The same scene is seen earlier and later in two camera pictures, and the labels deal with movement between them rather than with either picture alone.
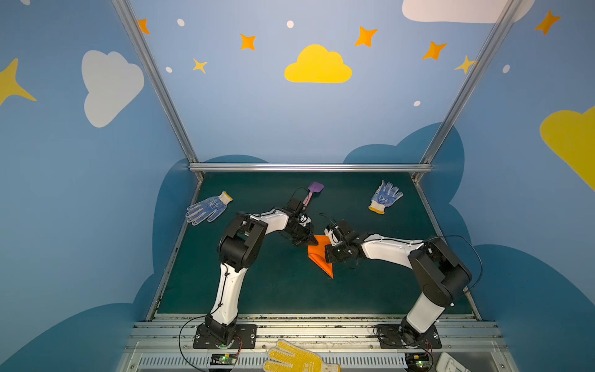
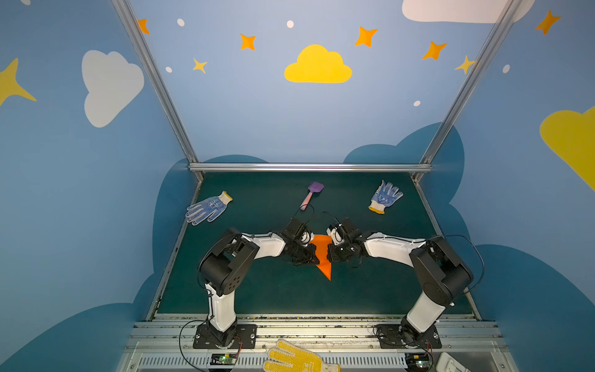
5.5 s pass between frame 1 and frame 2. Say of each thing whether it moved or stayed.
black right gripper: stayed
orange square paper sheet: stayed
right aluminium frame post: stayed
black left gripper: moved
